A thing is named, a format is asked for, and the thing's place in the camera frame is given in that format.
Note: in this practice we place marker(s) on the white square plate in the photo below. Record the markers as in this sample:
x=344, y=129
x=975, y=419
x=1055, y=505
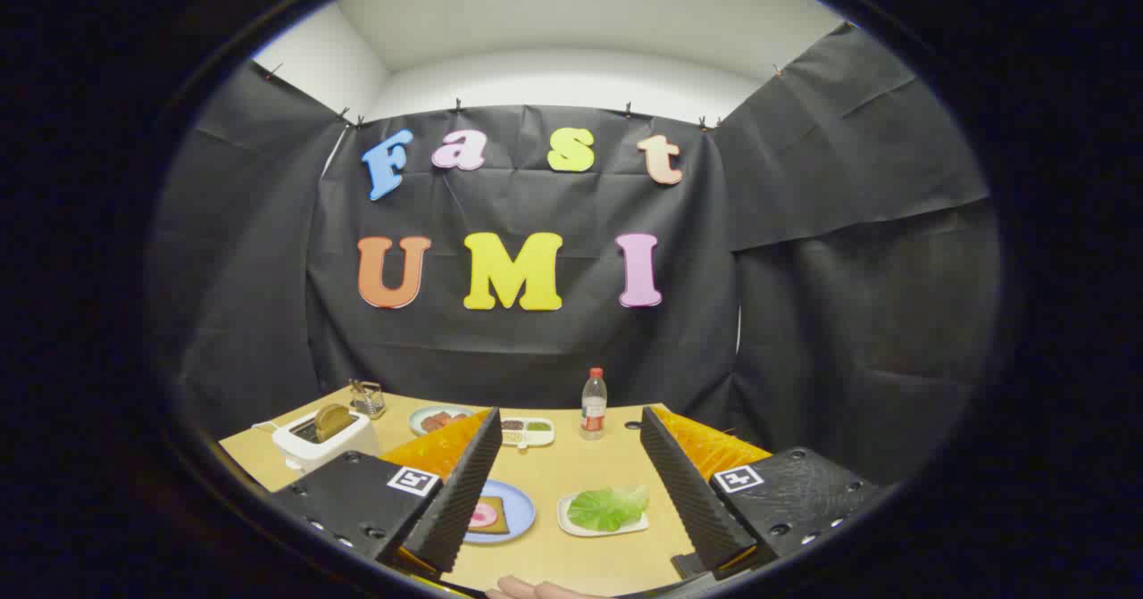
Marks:
x=571, y=528

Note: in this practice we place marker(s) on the brown toast slice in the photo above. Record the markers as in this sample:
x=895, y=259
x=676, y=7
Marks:
x=332, y=422

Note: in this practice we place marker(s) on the white divided condiment dish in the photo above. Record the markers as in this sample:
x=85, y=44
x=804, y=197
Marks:
x=527, y=438

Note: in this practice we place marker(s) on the brown bread slice with ham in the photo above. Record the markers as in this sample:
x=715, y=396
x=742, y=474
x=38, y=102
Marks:
x=500, y=523

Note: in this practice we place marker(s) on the pink ham slice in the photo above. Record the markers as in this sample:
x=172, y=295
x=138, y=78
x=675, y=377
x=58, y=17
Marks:
x=483, y=516

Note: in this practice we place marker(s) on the clear bottle with red cap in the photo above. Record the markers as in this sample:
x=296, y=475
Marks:
x=594, y=407

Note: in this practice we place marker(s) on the green lettuce leaf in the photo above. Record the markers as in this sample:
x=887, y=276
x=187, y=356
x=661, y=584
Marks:
x=607, y=508

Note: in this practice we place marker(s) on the blue plate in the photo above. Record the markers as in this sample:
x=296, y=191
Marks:
x=520, y=510

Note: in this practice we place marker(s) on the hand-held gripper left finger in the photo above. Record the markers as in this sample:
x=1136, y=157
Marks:
x=464, y=492

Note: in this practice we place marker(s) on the white toaster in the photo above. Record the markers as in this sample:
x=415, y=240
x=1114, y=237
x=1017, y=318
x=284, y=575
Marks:
x=308, y=454

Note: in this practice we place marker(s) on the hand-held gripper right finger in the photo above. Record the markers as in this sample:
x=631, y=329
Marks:
x=683, y=492

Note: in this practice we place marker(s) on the brown meat slice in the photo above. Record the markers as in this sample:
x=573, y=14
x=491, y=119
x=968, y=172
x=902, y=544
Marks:
x=453, y=418
x=431, y=422

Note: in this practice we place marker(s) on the pale green plate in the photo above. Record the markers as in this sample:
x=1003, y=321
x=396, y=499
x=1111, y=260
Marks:
x=418, y=417

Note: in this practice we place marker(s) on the black backdrop cloth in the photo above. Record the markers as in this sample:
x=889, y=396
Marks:
x=536, y=349

